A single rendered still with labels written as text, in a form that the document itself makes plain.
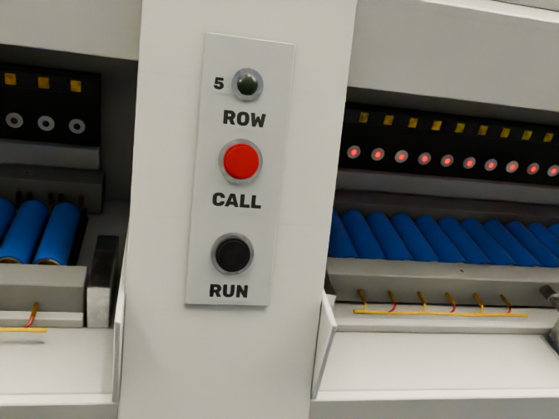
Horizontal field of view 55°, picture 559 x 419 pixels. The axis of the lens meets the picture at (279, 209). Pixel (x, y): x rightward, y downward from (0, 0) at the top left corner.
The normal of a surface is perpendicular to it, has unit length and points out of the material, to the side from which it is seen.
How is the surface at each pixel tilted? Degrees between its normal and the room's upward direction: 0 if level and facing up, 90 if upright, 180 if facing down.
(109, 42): 111
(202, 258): 90
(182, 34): 90
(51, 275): 21
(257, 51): 90
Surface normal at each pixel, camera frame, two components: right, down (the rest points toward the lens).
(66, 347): 0.17, -0.86
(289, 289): 0.21, 0.17
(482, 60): 0.16, 0.51
